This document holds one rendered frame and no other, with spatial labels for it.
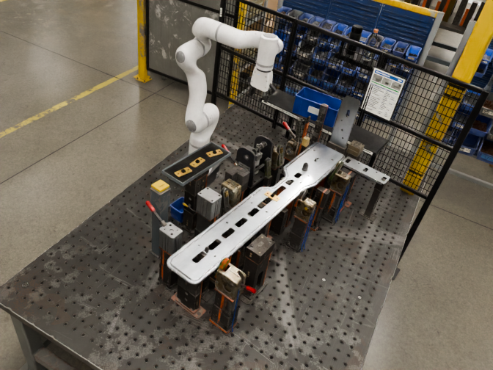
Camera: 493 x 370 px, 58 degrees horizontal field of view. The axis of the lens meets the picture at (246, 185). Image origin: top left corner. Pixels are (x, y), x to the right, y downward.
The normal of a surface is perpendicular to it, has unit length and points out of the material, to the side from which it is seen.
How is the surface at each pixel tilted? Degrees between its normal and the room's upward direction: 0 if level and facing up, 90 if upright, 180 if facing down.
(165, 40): 91
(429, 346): 0
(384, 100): 90
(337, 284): 0
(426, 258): 0
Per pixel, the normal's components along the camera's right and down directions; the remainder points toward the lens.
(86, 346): 0.14, -0.77
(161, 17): -0.49, 0.49
